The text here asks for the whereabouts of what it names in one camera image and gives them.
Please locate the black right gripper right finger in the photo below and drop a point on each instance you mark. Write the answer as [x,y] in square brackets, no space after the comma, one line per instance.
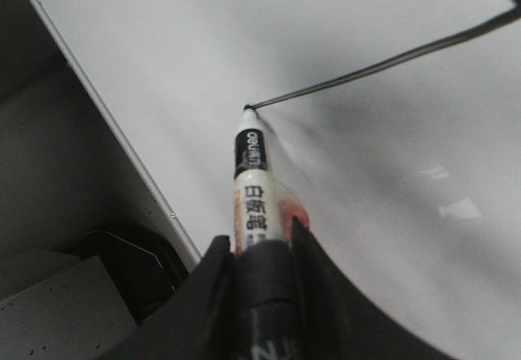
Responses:
[340,322]

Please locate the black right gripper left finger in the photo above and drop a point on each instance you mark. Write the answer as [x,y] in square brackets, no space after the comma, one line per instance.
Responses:
[193,323]

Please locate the white whiteboard marker black-taped end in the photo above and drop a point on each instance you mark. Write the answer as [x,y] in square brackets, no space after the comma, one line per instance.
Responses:
[265,320]

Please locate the black tray beside whiteboard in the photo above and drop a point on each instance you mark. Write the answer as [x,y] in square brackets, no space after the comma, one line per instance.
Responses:
[144,266]

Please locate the white whiteboard with aluminium frame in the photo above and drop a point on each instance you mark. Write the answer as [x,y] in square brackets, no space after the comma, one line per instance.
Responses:
[396,122]

